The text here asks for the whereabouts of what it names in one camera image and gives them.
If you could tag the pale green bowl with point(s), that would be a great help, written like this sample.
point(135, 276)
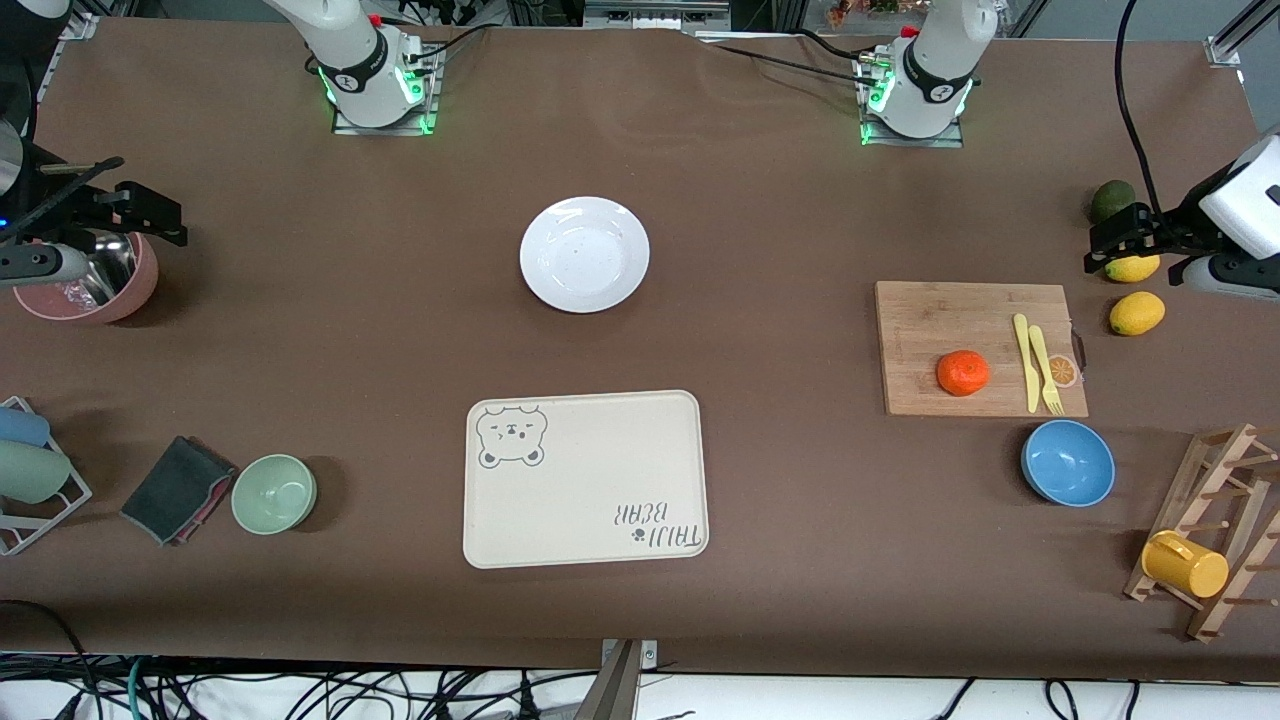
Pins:
point(274, 494)

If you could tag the metal scoop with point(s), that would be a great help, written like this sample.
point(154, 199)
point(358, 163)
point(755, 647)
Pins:
point(115, 265)

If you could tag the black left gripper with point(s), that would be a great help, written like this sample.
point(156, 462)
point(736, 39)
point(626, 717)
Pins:
point(1177, 232)

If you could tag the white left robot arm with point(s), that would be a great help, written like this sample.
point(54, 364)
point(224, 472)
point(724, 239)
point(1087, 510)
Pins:
point(935, 60)

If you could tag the yellow plastic fork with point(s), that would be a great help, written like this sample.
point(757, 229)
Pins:
point(1043, 360)

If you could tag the wooden mug rack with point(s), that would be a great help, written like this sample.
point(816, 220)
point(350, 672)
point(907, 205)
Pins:
point(1225, 540)

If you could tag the white round plate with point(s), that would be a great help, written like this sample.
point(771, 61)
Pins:
point(585, 255)

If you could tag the yellow lemon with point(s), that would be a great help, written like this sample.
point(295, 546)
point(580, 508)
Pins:
point(1137, 313)
point(1135, 270)

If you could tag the pink bowl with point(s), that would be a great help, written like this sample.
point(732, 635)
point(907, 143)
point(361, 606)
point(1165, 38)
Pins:
point(137, 290)

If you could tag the wooden cutting board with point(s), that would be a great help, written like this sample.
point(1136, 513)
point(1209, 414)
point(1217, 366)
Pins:
point(940, 320)

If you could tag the blue bowl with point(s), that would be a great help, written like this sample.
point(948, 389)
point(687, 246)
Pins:
point(1068, 463)

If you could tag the yellow mug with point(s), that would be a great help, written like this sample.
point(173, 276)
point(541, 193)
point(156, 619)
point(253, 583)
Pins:
point(1185, 565)

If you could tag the orange slice tag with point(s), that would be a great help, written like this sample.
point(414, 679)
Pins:
point(1062, 371)

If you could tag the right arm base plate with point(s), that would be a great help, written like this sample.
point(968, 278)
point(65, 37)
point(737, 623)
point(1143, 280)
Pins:
point(345, 124)

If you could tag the orange fruit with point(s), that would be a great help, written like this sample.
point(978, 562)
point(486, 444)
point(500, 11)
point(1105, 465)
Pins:
point(963, 373)

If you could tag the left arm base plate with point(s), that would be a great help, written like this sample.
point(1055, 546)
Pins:
point(950, 141)

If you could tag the dark folded cloth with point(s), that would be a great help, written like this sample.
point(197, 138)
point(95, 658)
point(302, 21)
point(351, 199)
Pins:
point(175, 490)

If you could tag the metal table bracket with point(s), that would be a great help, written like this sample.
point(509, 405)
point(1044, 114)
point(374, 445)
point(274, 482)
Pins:
point(625, 690)

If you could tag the brown table cover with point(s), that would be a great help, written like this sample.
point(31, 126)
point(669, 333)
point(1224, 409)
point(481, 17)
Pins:
point(800, 250)

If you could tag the yellow plastic knife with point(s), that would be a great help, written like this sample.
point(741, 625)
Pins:
point(1029, 370)

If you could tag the blue cup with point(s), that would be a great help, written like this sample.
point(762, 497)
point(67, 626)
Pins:
point(22, 427)

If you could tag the dark green avocado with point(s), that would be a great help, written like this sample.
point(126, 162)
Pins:
point(1110, 198)

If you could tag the beige bear print tray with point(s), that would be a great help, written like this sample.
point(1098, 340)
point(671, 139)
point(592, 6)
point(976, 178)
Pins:
point(585, 500)

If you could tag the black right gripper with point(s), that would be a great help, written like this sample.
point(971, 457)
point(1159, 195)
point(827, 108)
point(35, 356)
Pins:
point(62, 211)

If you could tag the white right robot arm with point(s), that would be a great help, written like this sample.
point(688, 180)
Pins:
point(360, 60)

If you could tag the pale green cup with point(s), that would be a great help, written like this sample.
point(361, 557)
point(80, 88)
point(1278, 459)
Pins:
point(30, 472)

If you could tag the aluminium frame profile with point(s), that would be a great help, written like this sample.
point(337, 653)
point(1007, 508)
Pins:
point(80, 25)
point(1225, 50)

